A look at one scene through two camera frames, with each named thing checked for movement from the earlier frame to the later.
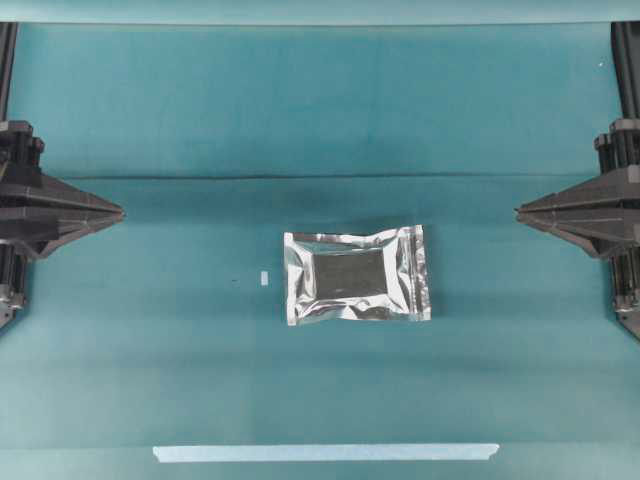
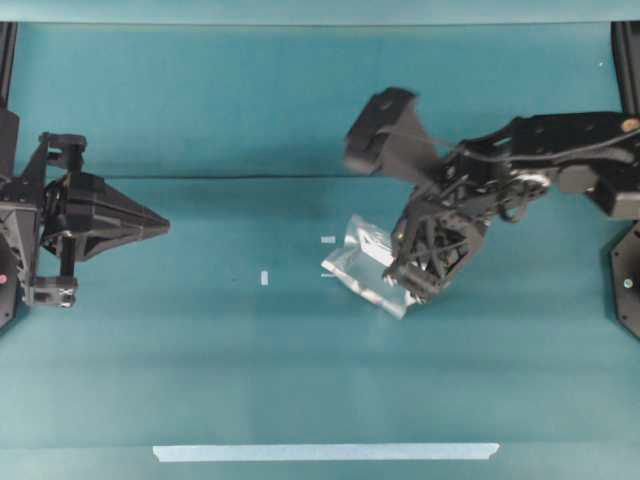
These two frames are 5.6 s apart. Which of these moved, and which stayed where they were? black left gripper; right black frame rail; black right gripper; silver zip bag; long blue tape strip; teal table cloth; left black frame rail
Moved: silver zip bag; black right gripper; black left gripper
Stayed: right black frame rail; long blue tape strip; left black frame rail; teal table cloth
